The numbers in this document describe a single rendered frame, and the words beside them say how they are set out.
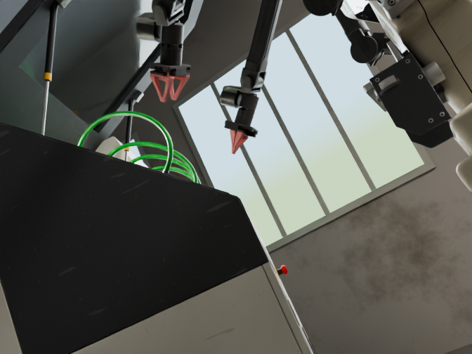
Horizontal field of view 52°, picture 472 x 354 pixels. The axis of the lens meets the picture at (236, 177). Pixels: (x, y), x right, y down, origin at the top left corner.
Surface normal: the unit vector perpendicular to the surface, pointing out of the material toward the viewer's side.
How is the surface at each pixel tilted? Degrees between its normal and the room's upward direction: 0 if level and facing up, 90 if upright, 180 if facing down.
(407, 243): 90
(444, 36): 90
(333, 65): 90
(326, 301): 90
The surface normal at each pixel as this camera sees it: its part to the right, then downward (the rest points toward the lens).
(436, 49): -0.44, -0.06
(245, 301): -0.11, -0.24
